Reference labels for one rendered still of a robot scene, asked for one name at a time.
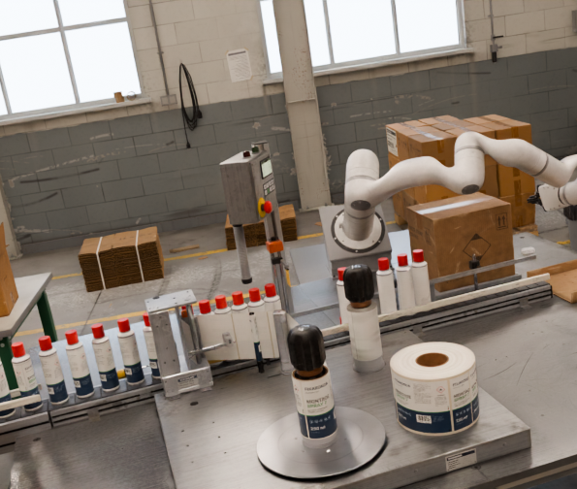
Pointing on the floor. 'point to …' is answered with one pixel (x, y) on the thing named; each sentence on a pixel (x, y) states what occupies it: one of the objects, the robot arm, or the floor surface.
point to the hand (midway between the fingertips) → (533, 199)
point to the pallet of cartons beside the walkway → (513, 178)
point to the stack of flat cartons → (121, 259)
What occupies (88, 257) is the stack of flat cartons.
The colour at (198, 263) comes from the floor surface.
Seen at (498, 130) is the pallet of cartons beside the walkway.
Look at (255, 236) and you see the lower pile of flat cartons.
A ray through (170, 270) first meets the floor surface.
